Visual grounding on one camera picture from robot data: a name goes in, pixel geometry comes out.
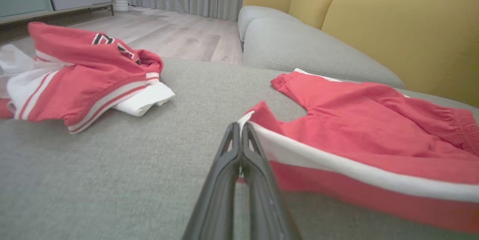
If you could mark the red shorts with white stripe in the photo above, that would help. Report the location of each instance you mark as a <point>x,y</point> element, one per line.
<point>355,131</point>

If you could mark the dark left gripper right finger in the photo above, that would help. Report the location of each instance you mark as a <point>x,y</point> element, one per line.
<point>265,202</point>

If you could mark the large grey sofa chaise seat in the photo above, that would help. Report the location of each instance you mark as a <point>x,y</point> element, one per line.
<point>112,176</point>

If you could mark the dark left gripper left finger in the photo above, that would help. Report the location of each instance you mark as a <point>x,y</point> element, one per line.
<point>217,195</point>

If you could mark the red Bulls basketball jersey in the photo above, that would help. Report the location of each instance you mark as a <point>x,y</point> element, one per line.
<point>75,86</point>

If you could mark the grey sofa seat cushion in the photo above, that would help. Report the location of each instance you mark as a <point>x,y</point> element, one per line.
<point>299,45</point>
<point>254,15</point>

